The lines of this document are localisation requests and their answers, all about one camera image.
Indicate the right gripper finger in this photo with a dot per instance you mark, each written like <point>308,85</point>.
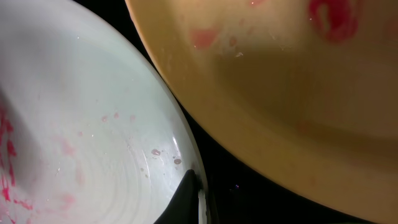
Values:
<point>183,206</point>

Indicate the mint green plate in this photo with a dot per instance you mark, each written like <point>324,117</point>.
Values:
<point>90,133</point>

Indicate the yellow plate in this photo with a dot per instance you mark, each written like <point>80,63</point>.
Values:
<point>304,92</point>

